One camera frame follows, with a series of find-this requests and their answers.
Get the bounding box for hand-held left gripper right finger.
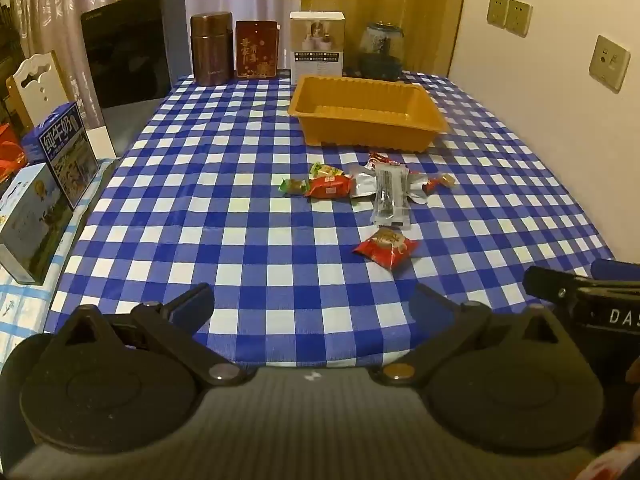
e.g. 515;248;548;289
375;282;576;386

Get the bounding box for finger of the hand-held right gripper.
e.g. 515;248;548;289
522;265;591;318
590;259;640;287

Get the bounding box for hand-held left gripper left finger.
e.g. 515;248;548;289
47;282;248;386

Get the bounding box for red snack packet brown print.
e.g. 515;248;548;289
352;226;420;271

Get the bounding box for silver snack packet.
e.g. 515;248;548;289
407;170;431;206
350;164;382;202

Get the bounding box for clear packet dark contents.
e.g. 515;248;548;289
371;162;412;229

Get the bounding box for brown candy red wrapper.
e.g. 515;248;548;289
424;172;458;194

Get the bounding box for red snack packet yellow label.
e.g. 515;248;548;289
304;174;357;202

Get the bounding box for orange plastic tray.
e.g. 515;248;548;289
288;76;449;153

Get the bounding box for person's right forearm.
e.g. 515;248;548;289
590;440;640;480

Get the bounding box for blue checked tablecloth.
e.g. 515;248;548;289
45;71;618;368

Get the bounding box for light blue carton box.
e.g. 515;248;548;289
0;162;76;286

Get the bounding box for blue milk carton box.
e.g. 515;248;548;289
21;101;101;211

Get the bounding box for red gift bag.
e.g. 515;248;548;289
0;122;31;183

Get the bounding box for brown thermos flask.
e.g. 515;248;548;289
190;12;235;86

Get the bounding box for black glossy cabinet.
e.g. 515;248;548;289
81;0;193;108

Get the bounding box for red gift box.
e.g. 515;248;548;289
235;20;279;81

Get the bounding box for glass jar with green base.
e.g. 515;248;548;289
359;21;405;81

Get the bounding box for white humidifier box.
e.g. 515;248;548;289
290;11;346;86

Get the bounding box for beige wall data outlet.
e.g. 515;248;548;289
589;35;631;93

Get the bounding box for beige wall socket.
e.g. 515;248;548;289
505;0;532;38
487;0;510;28

